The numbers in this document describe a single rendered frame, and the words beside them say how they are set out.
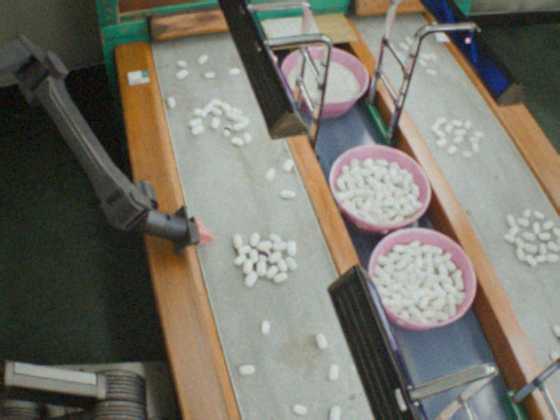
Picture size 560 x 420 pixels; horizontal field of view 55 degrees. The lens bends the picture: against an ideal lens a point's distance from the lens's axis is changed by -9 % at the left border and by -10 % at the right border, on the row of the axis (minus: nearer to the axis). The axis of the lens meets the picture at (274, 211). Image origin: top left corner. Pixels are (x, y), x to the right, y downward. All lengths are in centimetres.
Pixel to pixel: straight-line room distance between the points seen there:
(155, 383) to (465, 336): 79
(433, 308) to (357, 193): 36
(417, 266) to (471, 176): 36
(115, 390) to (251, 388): 28
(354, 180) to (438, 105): 43
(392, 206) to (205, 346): 61
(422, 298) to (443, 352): 14
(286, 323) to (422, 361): 34
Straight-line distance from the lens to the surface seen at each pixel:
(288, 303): 134
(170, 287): 133
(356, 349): 95
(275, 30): 194
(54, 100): 132
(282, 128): 119
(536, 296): 152
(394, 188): 157
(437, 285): 144
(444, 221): 154
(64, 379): 120
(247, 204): 148
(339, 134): 175
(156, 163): 154
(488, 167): 172
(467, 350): 145
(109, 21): 189
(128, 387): 122
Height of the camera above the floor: 192
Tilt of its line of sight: 54 degrees down
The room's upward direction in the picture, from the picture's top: 6 degrees clockwise
